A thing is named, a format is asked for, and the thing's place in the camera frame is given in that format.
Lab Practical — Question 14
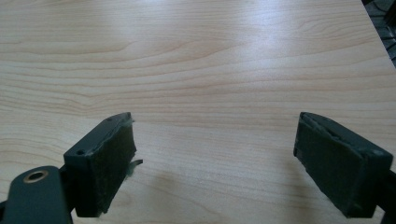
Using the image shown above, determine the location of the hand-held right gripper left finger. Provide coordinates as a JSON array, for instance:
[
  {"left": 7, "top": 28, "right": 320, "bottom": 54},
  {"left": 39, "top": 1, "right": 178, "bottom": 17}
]
[{"left": 63, "top": 111, "right": 144, "bottom": 218}]

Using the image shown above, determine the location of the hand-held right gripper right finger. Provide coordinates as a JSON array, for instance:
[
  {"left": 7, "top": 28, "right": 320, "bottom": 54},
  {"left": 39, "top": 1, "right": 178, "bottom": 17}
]
[{"left": 292, "top": 111, "right": 394, "bottom": 219}]

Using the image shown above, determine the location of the dark patterned floor mat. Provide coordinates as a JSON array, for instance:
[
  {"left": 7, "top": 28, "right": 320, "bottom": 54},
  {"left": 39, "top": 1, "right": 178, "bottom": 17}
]
[{"left": 361, "top": 0, "right": 396, "bottom": 69}]

